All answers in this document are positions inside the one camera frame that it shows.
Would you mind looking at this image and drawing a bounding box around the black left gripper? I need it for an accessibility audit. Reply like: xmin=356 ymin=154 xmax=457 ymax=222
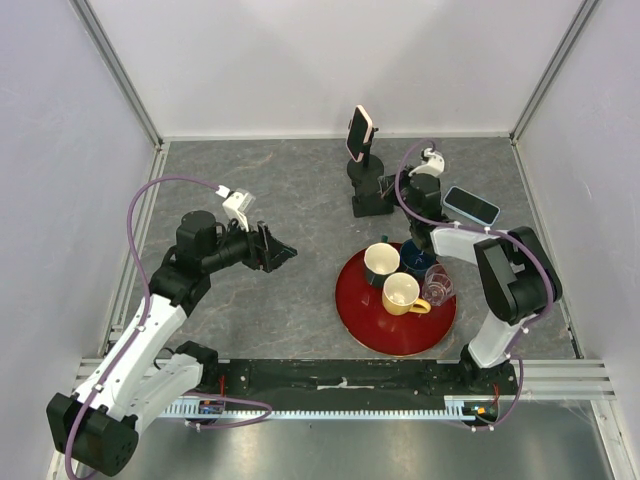
xmin=202 ymin=212 xmax=297 ymax=273

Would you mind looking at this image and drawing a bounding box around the black phone stand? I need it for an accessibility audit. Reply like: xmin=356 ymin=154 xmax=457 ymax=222
xmin=347 ymin=126 xmax=384 ymax=183

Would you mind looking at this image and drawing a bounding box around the black rectangular block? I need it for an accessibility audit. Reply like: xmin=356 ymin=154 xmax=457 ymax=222
xmin=352 ymin=176 xmax=394 ymax=218

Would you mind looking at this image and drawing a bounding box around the blue cased phone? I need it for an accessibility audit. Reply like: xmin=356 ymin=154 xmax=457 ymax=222
xmin=442 ymin=186 xmax=501 ymax=227

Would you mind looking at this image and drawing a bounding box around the pink cased phone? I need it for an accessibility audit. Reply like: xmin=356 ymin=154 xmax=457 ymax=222
xmin=346 ymin=105 xmax=374 ymax=162

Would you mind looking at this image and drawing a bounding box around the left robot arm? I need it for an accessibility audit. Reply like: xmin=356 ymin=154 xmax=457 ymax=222
xmin=46 ymin=210 xmax=297 ymax=478

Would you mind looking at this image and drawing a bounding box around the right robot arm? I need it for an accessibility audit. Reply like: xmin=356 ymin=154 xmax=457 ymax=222
xmin=381 ymin=170 xmax=563 ymax=394

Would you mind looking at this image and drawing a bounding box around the dark blue cup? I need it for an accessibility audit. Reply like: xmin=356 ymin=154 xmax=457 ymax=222
xmin=399 ymin=239 xmax=436 ymax=283

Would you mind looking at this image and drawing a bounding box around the green mug white inside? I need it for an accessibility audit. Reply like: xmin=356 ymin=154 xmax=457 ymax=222
xmin=363 ymin=242 xmax=400 ymax=288

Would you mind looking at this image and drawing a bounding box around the red round tray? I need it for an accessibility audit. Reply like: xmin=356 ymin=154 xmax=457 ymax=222
xmin=334 ymin=249 xmax=457 ymax=356

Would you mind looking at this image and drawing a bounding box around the yellow mug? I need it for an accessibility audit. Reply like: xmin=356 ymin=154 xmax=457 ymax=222
xmin=382 ymin=272 xmax=431 ymax=316

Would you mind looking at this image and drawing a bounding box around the clear glass cup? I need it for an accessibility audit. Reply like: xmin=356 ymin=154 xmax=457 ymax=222
xmin=422 ymin=263 xmax=454 ymax=306

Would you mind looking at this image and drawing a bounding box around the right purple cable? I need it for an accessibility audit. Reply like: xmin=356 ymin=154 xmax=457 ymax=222
xmin=394 ymin=139 xmax=556 ymax=434

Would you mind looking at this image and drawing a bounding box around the purple cable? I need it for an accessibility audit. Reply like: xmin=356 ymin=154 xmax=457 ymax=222
xmin=394 ymin=139 xmax=556 ymax=434
xmin=62 ymin=177 xmax=274 ymax=476

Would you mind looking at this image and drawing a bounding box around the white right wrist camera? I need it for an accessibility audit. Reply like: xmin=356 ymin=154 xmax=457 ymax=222
xmin=409 ymin=147 xmax=445 ymax=178

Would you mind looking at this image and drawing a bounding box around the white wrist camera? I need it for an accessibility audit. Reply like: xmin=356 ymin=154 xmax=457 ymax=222
xmin=409 ymin=147 xmax=445 ymax=178
xmin=221 ymin=188 xmax=255 ymax=232

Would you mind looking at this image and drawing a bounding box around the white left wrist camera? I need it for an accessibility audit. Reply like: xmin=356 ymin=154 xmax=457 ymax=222
xmin=221 ymin=188 xmax=255 ymax=232

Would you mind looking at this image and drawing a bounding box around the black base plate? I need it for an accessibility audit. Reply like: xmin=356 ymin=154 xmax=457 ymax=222
xmin=196 ymin=359 xmax=517 ymax=407

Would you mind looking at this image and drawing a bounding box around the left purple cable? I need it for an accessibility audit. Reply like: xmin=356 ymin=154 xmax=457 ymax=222
xmin=62 ymin=177 xmax=274 ymax=476

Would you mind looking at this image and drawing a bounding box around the slotted cable duct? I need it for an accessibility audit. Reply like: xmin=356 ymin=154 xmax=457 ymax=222
xmin=159 ymin=396 xmax=499 ymax=421

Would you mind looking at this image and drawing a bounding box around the aluminium frame rail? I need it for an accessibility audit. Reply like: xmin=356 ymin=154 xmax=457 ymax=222
xmin=69 ymin=0 xmax=164 ymax=148

